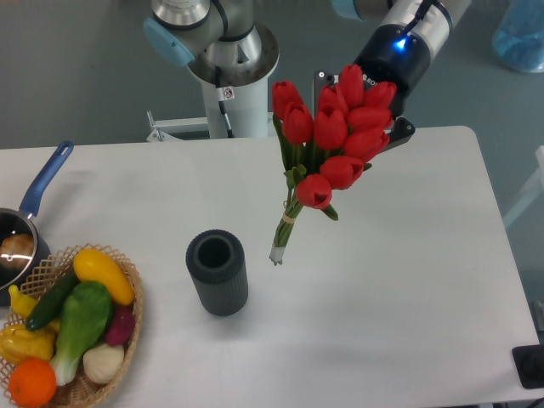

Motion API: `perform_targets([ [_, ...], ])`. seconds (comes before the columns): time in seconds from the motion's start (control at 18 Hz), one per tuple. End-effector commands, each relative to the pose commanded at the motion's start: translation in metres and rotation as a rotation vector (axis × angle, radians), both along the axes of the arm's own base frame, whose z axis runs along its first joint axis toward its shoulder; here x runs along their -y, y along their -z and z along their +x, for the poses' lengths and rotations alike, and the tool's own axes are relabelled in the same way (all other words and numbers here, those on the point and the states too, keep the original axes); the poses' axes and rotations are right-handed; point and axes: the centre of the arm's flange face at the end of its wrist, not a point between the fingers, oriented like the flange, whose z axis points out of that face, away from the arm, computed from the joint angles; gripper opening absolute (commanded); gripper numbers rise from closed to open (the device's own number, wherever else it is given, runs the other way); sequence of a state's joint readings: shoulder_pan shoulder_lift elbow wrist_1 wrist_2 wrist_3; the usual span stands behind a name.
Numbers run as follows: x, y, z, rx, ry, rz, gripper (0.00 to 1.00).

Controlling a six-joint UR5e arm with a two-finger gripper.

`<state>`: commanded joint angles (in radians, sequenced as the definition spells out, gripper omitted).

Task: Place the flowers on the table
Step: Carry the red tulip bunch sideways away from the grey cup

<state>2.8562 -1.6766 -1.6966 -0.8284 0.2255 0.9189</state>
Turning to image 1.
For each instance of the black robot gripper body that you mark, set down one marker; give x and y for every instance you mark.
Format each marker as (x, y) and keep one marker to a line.
(391, 55)

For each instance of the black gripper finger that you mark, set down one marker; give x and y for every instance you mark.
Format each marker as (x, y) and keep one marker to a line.
(400, 133)

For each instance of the red tulip bouquet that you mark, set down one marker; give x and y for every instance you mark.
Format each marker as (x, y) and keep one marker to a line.
(327, 150)

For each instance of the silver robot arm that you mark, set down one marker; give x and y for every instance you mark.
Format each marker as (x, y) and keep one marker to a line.
(232, 56)

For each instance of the dark grey ribbed vase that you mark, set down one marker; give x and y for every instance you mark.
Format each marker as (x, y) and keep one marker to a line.
(216, 262)

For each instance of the black device at edge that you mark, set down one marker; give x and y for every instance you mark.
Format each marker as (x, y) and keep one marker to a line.
(529, 364)

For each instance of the yellow squash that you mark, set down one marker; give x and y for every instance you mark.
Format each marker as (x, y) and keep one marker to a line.
(90, 264)

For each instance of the purple red onion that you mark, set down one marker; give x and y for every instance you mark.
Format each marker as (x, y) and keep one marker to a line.
(121, 327)

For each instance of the green bok choy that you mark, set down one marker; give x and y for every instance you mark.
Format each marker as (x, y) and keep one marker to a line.
(83, 319)

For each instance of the white garlic bulb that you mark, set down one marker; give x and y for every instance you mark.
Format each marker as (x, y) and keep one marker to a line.
(101, 363)

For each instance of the dark green cucumber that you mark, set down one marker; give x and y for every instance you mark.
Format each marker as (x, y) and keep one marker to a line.
(51, 303)

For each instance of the bread roll in pan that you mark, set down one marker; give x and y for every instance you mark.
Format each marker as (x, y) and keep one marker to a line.
(17, 251)

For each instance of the woven wicker basket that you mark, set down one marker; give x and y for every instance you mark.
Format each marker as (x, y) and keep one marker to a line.
(82, 391)

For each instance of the yellow banana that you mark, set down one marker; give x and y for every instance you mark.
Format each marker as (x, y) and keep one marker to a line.
(21, 304)

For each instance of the yellow bell pepper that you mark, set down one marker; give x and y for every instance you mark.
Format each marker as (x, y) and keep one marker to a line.
(18, 344)

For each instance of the orange fruit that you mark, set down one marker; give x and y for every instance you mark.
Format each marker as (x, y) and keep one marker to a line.
(32, 383)

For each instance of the white metal clamp bracket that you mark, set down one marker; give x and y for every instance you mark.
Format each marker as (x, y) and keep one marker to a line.
(163, 130)

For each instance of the blue handled saucepan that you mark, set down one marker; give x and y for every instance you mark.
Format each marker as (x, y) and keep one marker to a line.
(14, 222)

